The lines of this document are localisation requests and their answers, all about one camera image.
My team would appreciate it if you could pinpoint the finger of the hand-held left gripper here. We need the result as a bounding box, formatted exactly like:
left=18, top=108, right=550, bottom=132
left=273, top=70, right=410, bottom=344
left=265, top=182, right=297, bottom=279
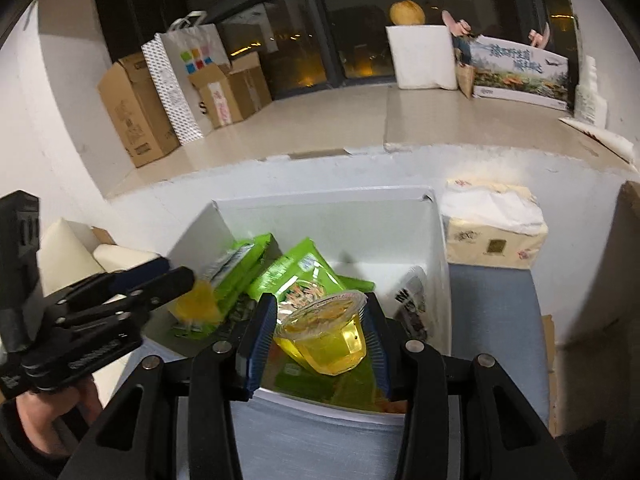
left=44, top=257, right=171, bottom=308
left=54, top=266, right=197, bottom=332

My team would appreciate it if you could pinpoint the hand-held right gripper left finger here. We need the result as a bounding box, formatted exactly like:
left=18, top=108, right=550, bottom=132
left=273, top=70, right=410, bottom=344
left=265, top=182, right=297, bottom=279
left=57, top=292, right=279, bottom=480

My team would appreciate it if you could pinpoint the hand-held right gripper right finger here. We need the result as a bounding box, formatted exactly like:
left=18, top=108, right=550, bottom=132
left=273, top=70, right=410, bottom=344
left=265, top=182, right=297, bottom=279
left=362, top=292, right=581, bottom=480

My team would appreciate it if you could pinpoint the dark green snack packet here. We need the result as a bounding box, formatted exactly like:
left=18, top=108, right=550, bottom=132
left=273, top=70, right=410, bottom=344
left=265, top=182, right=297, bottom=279
left=222, top=294, right=262, bottom=338

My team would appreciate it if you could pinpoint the orange jelly cup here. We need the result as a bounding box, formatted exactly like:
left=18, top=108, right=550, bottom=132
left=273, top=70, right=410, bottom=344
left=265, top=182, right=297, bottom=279
left=171, top=280, right=224, bottom=325

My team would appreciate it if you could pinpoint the yellow jelly cup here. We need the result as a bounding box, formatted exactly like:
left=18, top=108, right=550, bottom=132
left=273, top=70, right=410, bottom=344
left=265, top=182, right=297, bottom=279
left=273, top=290, right=369, bottom=377

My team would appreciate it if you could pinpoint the white printed snack packet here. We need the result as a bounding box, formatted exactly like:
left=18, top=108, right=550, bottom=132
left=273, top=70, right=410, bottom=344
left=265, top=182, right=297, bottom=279
left=391, top=266, right=431, bottom=345

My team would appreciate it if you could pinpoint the white box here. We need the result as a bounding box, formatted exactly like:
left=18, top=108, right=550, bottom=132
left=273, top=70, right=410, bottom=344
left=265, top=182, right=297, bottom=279
left=164, top=185, right=454, bottom=427

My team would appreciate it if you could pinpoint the person's left forearm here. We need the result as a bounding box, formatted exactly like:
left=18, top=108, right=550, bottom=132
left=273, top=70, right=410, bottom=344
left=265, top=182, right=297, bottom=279
left=0, top=399, right=76, bottom=480

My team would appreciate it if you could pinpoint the person's left hand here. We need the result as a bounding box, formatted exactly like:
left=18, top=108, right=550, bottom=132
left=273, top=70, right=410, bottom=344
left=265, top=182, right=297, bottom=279
left=15, top=375, right=104, bottom=461

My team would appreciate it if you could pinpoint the cream sofa cushion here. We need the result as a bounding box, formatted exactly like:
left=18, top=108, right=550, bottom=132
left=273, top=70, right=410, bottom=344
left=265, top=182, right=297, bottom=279
left=36, top=217, right=157, bottom=306

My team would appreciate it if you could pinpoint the blue cloth cover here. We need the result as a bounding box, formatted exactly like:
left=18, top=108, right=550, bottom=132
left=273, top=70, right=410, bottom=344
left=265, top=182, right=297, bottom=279
left=227, top=262, right=552, bottom=480

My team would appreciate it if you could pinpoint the tall cardboard box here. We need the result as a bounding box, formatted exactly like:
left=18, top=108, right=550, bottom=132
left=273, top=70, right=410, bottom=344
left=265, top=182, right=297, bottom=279
left=97, top=52, right=181, bottom=169

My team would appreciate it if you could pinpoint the yellow tissue pack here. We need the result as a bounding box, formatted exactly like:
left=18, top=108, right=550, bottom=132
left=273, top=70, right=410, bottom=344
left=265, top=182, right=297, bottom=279
left=440, top=177, right=549, bottom=272

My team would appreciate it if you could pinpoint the small cardboard box pink label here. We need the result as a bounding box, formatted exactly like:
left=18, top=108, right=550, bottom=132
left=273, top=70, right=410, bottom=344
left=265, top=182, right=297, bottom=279
left=188, top=63, right=247, bottom=130

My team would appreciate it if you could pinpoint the patterned white paper bag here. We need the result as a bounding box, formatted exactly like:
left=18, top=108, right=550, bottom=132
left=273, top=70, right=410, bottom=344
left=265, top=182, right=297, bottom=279
left=141, top=10, right=234, bottom=146

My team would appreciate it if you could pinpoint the white foam block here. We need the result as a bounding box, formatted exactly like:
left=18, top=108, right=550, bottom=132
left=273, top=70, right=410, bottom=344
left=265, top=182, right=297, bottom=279
left=385, top=23, right=459, bottom=91

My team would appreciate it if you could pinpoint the small figurine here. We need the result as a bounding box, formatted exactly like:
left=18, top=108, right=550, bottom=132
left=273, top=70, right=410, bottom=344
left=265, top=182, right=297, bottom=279
left=442, top=10, right=477, bottom=99

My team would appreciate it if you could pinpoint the landscape printed box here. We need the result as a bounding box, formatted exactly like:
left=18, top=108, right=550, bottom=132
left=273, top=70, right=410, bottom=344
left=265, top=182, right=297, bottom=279
left=471, top=35, right=571, bottom=111

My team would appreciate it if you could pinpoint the yellow pomelo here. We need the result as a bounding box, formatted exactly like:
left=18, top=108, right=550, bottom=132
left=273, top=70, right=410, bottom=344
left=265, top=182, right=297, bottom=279
left=389, top=0, right=425, bottom=26

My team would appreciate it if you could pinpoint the black window frame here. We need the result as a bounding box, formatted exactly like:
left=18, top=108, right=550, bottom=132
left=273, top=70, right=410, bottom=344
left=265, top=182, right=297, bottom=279
left=91, top=0, right=582, bottom=107

